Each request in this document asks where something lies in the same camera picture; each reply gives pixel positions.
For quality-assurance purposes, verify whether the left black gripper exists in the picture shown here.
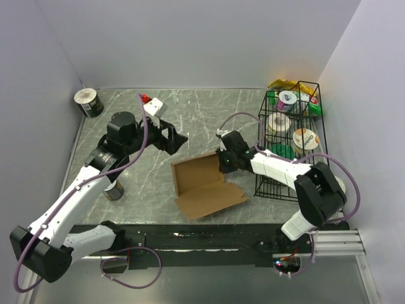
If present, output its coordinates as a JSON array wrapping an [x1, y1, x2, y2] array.
[[125, 116, 188, 155]]

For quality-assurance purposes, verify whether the brown cardboard box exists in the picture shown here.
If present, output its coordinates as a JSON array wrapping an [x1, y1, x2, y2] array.
[[171, 152, 248, 220]]

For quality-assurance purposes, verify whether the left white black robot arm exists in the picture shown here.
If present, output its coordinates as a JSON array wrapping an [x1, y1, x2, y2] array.
[[10, 111, 188, 282]]

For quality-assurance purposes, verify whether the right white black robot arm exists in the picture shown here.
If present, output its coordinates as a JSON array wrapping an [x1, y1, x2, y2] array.
[[216, 129, 347, 253]]

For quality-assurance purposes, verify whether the blue white yogurt cup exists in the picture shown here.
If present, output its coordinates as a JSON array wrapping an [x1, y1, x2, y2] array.
[[277, 91, 297, 112]]

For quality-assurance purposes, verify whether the Chobani yogurt cup in basket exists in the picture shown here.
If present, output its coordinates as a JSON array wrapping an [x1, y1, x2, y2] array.
[[292, 128, 320, 154]]

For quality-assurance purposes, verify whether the tin can brown label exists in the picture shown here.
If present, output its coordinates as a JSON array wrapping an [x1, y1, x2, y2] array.
[[103, 179, 125, 201]]

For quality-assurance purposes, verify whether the yellow snack bag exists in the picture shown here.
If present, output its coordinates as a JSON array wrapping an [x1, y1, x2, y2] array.
[[268, 79, 316, 96]]

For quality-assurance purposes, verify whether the green snack bag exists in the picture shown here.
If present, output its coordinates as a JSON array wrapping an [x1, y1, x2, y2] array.
[[298, 92, 322, 117]]

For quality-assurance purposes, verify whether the green black chips can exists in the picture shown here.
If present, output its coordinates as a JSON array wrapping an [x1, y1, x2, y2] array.
[[73, 88, 104, 118]]

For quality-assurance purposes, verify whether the red white package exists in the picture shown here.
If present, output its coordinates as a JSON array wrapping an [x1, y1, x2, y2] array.
[[310, 96, 319, 105]]

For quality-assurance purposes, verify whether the white yogurt cup on table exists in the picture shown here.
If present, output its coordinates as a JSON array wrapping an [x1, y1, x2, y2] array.
[[335, 176, 346, 193]]

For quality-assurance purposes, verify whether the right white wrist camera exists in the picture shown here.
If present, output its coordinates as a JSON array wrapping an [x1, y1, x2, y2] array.
[[216, 129, 228, 151]]

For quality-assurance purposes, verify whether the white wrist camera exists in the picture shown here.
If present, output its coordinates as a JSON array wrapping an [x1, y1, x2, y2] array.
[[139, 93, 168, 119], [216, 129, 228, 151]]

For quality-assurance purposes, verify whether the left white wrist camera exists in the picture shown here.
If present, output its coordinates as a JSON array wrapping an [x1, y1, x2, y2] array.
[[139, 93, 168, 119]]

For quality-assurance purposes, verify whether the black wire basket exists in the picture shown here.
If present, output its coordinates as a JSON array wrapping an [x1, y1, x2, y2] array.
[[254, 80, 330, 202]]

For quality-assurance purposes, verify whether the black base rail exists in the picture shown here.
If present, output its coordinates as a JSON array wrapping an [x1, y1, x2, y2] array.
[[87, 223, 349, 270]]

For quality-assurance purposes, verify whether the aluminium frame rail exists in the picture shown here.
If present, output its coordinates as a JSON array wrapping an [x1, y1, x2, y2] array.
[[312, 230, 366, 257]]

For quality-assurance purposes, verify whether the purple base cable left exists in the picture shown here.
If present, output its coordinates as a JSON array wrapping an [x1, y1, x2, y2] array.
[[100, 246, 163, 289]]

